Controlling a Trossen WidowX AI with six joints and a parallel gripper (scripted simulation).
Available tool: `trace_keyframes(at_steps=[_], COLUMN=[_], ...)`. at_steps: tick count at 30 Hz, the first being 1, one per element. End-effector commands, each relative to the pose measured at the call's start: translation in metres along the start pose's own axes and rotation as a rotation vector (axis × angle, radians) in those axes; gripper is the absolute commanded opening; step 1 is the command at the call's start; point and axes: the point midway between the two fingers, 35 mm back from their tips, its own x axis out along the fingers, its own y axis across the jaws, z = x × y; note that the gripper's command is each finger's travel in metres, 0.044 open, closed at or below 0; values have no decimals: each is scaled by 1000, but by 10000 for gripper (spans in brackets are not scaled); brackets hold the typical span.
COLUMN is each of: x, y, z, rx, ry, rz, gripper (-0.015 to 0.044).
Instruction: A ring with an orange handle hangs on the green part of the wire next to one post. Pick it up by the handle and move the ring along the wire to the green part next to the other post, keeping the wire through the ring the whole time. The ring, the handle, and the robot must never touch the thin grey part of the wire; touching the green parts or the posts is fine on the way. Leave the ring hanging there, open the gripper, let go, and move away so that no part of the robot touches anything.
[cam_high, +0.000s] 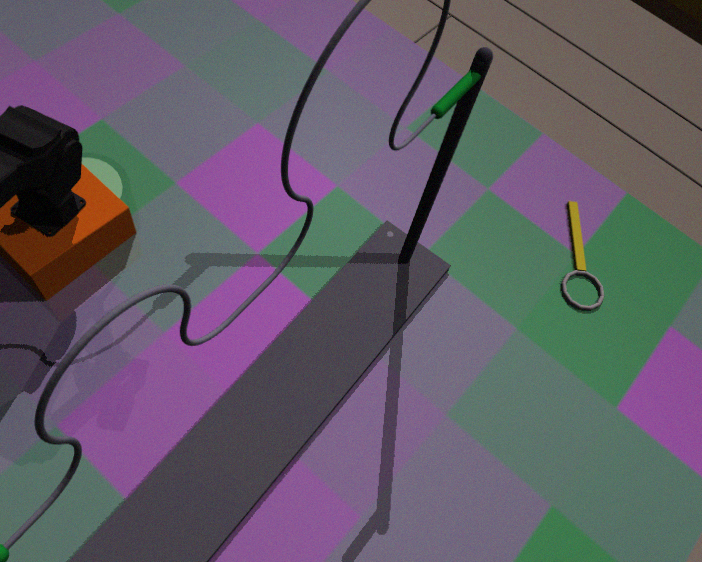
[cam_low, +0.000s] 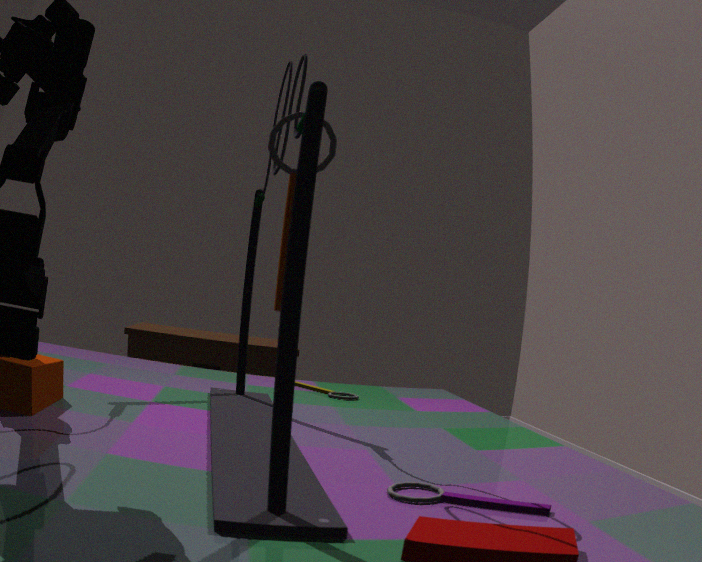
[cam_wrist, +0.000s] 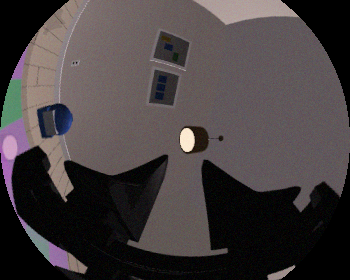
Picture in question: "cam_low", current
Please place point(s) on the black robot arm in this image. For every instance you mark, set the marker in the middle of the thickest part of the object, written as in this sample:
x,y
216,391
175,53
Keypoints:
x,y
49,117

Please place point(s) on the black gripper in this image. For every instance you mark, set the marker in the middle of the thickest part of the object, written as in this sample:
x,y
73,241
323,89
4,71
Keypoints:
x,y
57,12

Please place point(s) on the grey ring with yellow handle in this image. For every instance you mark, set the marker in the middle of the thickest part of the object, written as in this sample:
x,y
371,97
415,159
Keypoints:
x,y
329,392

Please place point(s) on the grey hoop with orange handle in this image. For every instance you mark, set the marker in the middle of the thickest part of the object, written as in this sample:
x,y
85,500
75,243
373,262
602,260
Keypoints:
x,y
290,194

